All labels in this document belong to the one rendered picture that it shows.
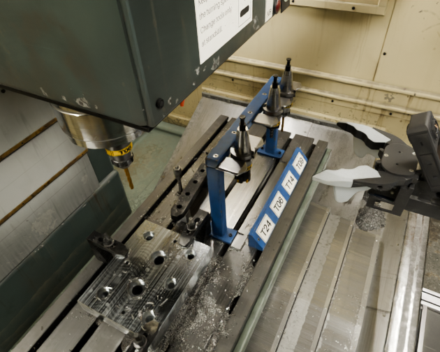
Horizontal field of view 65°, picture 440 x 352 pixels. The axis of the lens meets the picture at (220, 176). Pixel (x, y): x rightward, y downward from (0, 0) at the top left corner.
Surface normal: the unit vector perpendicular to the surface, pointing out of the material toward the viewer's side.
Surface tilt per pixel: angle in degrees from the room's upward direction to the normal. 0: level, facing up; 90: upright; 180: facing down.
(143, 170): 0
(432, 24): 88
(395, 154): 0
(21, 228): 90
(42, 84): 90
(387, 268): 17
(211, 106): 24
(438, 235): 0
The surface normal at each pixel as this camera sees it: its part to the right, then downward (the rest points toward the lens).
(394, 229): -0.31, -0.77
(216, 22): 0.88, 0.29
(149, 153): -0.05, -0.72
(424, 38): -0.46, 0.62
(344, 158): -0.23, -0.40
